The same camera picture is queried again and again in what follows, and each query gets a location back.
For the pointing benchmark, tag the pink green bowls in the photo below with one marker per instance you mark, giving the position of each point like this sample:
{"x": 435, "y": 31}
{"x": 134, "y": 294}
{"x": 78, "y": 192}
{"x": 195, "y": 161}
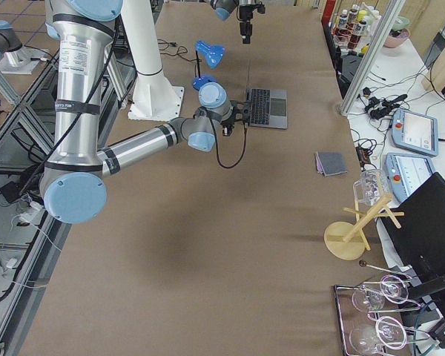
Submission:
{"x": 399, "y": 33}

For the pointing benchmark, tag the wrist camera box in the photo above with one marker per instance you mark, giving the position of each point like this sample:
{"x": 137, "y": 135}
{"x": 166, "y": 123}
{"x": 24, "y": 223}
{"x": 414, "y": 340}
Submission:
{"x": 227, "y": 130}

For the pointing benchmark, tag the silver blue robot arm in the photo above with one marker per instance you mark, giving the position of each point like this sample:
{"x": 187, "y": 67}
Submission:
{"x": 224, "y": 8}
{"x": 72, "y": 183}

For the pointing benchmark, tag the blue grey teach pendant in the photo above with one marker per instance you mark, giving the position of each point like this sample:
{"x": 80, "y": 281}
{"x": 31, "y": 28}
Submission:
{"x": 415, "y": 132}

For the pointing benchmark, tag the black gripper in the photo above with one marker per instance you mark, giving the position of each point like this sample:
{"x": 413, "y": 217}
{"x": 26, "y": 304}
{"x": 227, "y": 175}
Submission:
{"x": 245, "y": 27}
{"x": 226, "y": 124}

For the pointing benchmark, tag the grey laptop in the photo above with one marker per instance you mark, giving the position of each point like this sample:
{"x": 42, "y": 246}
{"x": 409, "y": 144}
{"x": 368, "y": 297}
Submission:
{"x": 268, "y": 108}

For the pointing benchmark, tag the black framed tray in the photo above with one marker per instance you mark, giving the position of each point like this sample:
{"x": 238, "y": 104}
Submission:
{"x": 349, "y": 317}

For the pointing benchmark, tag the aluminium frame post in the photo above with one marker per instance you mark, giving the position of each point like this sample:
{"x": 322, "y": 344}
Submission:
{"x": 382, "y": 31}

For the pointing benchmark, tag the clear glass mug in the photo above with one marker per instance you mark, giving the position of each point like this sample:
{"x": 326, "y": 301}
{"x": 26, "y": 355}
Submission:
{"x": 371, "y": 186}

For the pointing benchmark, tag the black computer monitor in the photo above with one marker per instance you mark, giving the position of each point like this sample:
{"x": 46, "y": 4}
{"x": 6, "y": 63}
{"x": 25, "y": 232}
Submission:
{"x": 420, "y": 240}

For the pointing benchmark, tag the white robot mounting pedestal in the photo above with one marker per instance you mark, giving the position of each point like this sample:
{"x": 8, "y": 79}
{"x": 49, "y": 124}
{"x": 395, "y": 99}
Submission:
{"x": 154, "y": 97}

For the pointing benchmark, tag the blue desk lamp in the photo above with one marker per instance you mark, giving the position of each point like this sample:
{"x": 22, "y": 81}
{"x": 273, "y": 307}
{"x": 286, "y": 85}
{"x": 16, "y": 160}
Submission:
{"x": 212, "y": 54}

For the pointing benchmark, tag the clear wine glass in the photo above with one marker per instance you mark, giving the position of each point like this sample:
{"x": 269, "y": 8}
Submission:
{"x": 371, "y": 296}
{"x": 381, "y": 337}

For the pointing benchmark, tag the copper wire bottle rack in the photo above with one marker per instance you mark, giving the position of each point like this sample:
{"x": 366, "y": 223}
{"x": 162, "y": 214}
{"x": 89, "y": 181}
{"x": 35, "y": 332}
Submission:
{"x": 349, "y": 28}

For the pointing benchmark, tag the wooden mug tree stand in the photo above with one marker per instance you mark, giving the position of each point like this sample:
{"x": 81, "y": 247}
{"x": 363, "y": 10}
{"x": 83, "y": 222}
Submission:
{"x": 347, "y": 241}

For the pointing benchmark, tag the folded grey purple cloth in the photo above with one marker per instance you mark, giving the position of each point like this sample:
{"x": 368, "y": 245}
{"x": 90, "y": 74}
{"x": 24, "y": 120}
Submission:
{"x": 330, "y": 163}

